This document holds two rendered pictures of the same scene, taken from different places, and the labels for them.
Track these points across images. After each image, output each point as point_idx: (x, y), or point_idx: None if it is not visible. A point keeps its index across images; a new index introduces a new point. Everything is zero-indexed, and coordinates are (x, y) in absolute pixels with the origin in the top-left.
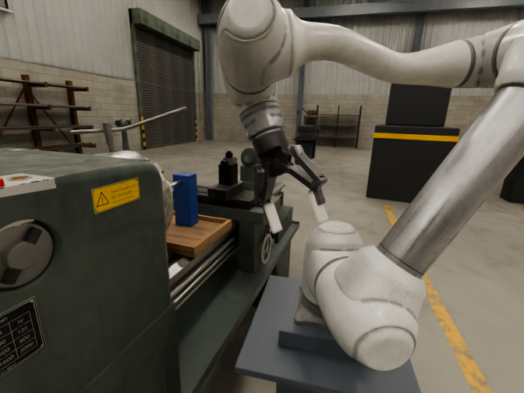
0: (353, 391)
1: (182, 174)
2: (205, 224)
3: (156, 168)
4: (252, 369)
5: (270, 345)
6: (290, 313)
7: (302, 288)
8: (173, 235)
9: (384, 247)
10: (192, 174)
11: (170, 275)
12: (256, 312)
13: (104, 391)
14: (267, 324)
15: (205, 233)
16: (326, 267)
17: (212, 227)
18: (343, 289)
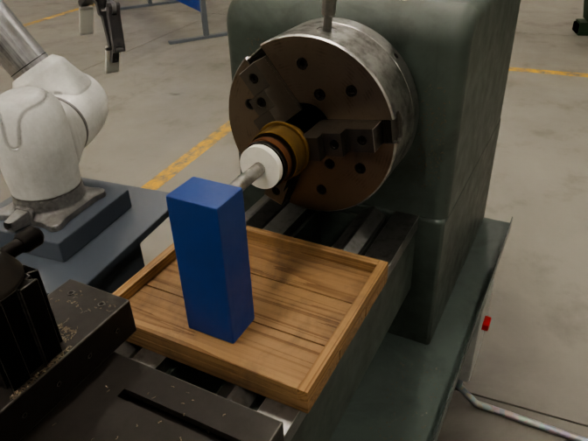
0: (92, 180)
1: (209, 187)
2: (171, 315)
3: (229, 4)
4: (168, 193)
5: (141, 206)
6: (102, 202)
7: (75, 184)
8: (254, 275)
9: (43, 52)
10: (178, 188)
11: (248, 211)
12: (136, 238)
13: None
14: (131, 224)
15: (178, 277)
16: (73, 105)
17: (154, 303)
18: (88, 84)
